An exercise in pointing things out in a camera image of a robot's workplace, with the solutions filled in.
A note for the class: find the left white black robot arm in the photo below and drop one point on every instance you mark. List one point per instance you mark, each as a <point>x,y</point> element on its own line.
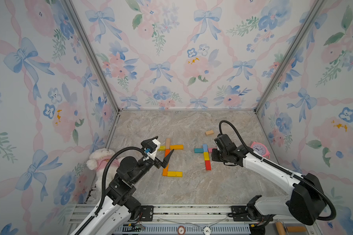
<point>117,206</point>

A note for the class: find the white plush bear pink shirt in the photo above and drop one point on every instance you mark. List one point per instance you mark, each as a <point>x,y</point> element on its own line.
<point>98,161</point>

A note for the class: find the wooden handle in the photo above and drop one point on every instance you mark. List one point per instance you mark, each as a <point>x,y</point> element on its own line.
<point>284,230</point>

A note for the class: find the orange small block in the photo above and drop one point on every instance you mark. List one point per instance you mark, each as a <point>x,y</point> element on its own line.
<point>165,171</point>

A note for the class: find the red block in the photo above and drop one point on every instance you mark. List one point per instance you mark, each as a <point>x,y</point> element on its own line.
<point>208,165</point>

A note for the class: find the tan wood block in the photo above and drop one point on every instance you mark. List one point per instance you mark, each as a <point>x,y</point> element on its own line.
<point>210,132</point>

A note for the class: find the natural wood block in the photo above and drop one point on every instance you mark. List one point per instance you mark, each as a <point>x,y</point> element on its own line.
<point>168,143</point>

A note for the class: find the pink alarm clock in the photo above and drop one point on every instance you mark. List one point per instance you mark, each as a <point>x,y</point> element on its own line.
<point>260,149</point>

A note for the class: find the yellow long block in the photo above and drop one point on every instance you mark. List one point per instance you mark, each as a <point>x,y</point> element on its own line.
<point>174,174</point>

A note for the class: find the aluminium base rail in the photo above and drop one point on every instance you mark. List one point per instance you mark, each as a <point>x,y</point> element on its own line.
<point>203,219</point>

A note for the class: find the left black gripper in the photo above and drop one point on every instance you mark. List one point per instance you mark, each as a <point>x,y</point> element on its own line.
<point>158,163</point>

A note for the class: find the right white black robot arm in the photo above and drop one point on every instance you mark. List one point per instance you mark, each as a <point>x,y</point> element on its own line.
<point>304,197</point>

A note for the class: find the amber yellow block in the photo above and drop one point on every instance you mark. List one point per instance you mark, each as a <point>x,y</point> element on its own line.
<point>177,147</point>

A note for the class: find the teal block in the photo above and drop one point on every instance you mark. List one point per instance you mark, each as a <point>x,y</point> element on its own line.
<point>198,150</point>

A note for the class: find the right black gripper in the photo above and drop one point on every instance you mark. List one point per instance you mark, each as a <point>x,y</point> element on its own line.
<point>213,154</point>

